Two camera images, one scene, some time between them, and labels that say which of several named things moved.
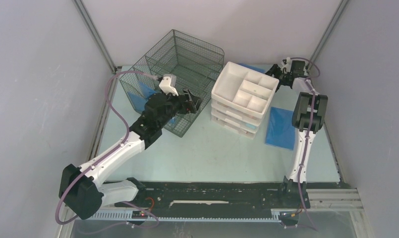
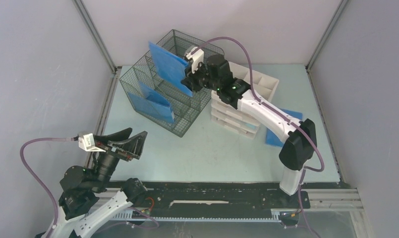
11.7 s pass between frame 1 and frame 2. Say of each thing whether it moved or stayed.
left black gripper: moved
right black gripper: moved
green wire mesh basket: stayed
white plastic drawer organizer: stayed
